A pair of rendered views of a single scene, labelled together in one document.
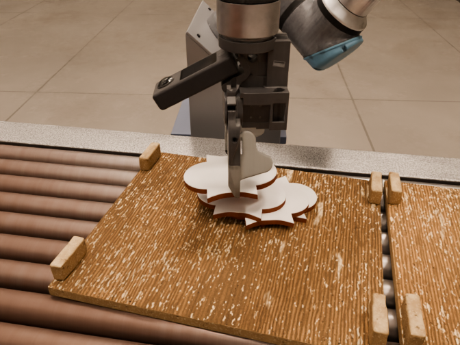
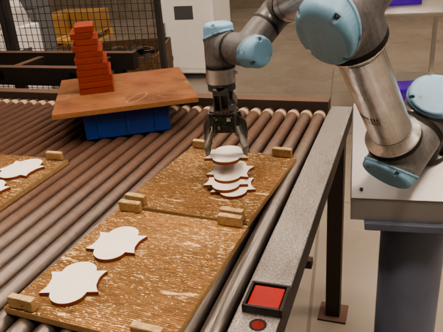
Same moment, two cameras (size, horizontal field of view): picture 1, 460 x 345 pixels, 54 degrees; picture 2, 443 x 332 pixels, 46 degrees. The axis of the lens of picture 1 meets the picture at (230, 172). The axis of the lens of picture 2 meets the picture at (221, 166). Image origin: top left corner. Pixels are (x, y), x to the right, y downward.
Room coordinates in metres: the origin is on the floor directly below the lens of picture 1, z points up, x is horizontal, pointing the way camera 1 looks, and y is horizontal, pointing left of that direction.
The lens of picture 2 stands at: (0.78, -1.30, 1.55)
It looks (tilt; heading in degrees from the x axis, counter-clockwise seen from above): 24 degrees down; 101
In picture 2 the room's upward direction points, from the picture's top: 4 degrees counter-clockwise
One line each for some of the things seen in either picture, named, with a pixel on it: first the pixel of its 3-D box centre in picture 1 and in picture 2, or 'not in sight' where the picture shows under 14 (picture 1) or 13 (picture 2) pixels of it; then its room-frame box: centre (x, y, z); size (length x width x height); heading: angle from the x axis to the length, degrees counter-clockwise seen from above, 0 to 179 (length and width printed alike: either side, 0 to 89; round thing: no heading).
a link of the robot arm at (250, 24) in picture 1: (248, 16); (222, 76); (0.55, -0.02, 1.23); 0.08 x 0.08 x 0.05
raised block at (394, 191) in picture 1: (393, 187); (230, 220); (0.59, -0.26, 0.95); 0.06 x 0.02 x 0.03; 167
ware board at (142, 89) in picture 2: not in sight; (124, 89); (0.06, 0.57, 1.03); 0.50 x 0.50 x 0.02; 21
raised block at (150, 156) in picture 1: (150, 156); (282, 152); (0.69, 0.14, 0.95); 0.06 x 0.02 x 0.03; 165
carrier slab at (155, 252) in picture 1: (237, 230); (215, 180); (0.51, -0.01, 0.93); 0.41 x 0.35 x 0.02; 75
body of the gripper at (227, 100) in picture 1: (252, 81); (222, 107); (0.55, -0.03, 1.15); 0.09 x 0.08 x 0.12; 93
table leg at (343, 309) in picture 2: not in sight; (335, 229); (0.87, 0.58, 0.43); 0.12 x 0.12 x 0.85; 80
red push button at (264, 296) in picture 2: not in sight; (266, 299); (0.70, -0.51, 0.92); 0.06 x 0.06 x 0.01; 80
